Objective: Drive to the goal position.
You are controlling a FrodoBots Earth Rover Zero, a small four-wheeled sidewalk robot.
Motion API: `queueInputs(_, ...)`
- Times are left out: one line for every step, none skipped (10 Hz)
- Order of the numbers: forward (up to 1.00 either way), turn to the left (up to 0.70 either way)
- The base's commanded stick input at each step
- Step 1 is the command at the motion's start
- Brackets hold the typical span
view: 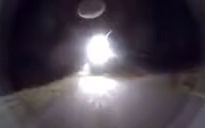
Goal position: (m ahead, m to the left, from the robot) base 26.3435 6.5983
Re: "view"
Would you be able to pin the grey asphalt road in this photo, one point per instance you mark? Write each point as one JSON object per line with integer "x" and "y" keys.
{"x": 123, "y": 110}

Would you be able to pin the dry grass verge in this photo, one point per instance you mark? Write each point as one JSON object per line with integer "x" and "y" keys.
{"x": 26, "y": 100}
{"x": 193, "y": 81}

